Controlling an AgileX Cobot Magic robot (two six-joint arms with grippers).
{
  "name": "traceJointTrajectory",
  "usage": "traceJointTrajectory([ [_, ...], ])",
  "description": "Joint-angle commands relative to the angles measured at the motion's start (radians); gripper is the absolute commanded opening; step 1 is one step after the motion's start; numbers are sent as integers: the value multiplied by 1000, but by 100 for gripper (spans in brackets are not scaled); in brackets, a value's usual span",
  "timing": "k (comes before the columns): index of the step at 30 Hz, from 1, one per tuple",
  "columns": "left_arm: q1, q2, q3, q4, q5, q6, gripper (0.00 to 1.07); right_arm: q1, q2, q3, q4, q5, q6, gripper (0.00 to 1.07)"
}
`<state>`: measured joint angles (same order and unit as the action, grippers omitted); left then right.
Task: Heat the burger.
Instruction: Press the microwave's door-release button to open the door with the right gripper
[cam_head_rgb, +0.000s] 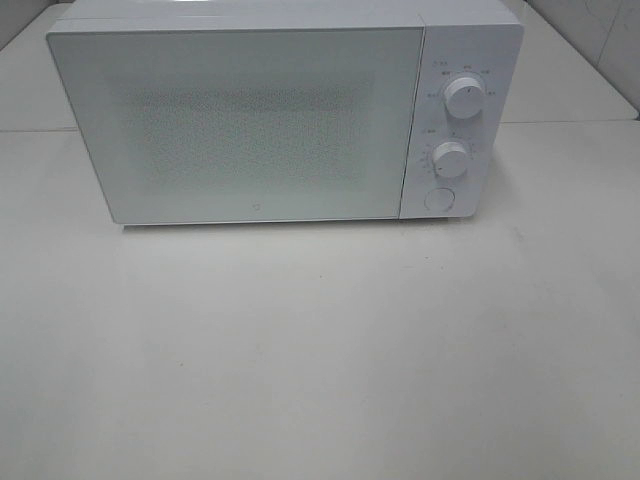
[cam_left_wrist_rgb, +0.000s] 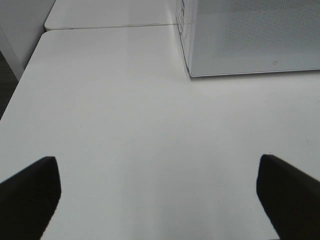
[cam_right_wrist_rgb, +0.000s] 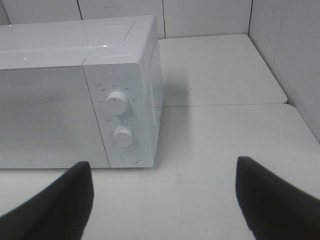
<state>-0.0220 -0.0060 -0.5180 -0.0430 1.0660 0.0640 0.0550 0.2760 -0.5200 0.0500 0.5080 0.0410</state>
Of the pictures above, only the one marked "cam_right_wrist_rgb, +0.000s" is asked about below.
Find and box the white microwave oven body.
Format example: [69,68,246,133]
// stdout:
[0,15,163,168]

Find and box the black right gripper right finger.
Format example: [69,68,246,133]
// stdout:
[235,156,320,240]

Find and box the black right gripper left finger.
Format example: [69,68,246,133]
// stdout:
[0,161,94,240]

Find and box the white microwave door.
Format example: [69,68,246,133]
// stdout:
[0,66,109,169]

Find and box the white timer knob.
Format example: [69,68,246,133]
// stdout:
[113,126,134,148]

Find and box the upper white power knob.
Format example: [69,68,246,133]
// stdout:
[105,91,129,116]

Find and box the round door release button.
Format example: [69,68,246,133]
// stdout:
[120,151,139,165]

